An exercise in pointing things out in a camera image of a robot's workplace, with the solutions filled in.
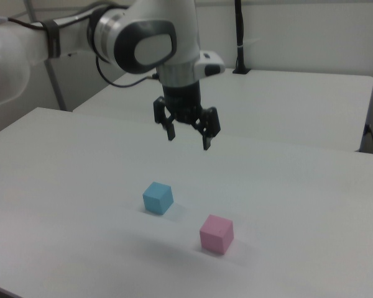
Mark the pink cube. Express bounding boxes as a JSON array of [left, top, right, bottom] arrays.
[[199, 214, 234, 256]]

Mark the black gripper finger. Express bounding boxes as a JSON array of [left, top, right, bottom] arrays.
[[152, 96, 177, 142], [191, 106, 221, 151]]

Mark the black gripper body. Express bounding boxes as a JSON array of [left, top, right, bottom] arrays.
[[160, 81, 203, 124]]

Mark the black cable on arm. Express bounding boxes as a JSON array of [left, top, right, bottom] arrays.
[[6, 0, 159, 88]]

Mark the black velcro strap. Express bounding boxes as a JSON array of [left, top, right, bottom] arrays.
[[42, 19, 62, 60]]

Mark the black camera stand pole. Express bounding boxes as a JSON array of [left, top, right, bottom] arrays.
[[232, 0, 252, 75]]

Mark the blue cube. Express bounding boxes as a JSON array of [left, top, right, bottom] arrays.
[[142, 181, 174, 216]]

